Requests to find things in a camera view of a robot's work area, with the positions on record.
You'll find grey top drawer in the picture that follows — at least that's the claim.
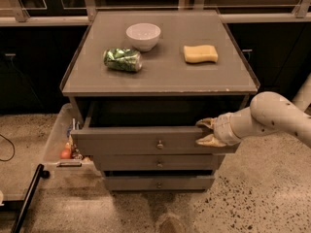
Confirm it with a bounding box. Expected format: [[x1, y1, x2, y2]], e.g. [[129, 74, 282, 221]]
[[71, 102, 238, 155]]

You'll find brown snack box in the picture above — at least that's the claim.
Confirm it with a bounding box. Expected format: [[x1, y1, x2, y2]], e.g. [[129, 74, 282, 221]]
[[68, 135, 74, 150]]

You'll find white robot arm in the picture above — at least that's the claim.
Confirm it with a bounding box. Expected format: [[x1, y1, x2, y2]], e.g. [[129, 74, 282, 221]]
[[196, 75, 311, 148]]

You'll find metal railing frame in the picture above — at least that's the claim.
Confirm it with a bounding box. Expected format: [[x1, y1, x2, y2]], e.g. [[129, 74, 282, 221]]
[[0, 0, 311, 25]]

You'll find black pole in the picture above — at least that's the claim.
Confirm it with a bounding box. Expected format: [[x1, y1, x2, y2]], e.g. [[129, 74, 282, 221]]
[[11, 164, 50, 233]]

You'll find black cable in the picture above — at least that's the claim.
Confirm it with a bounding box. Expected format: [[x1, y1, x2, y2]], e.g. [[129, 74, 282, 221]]
[[0, 133, 17, 162]]

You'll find grey bottom drawer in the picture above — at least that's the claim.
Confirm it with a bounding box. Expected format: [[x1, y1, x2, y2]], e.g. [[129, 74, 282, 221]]
[[104, 176, 215, 191]]

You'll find grey drawer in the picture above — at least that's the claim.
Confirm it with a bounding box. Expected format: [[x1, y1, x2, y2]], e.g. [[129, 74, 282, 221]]
[[104, 176, 215, 191], [71, 102, 238, 155], [93, 154, 223, 171]]

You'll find white bowl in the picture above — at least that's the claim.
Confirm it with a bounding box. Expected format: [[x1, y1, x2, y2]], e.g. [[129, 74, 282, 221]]
[[125, 23, 161, 51]]

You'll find clear plastic bin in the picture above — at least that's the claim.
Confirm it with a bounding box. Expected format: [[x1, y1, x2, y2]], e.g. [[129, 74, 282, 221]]
[[42, 104, 95, 173]]

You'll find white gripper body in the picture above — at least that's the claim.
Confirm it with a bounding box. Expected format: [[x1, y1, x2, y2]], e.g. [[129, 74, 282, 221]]
[[213, 113, 241, 146]]

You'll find yellow sponge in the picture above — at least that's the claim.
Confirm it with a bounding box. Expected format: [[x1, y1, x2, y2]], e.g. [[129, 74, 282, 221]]
[[184, 45, 219, 63]]

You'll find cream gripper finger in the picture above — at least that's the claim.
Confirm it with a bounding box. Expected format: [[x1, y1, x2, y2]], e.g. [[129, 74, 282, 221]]
[[195, 117, 215, 130], [195, 134, 226, 148]]

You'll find grey drawer cabinet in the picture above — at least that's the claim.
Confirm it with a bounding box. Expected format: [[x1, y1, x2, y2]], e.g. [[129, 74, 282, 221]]
[[61, 11, 259, 179]]

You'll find orange round fruit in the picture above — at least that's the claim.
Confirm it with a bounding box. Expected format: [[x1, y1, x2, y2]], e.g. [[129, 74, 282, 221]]
[[60, 149, 71, 159]]

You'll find crushed green can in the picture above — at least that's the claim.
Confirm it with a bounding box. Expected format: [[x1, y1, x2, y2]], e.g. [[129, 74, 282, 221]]
[[103, 48, 142, 72]]

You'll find grey middle drawer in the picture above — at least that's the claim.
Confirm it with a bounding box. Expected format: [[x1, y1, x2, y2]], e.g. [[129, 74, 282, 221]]
[[93, 154, 223, 171]]

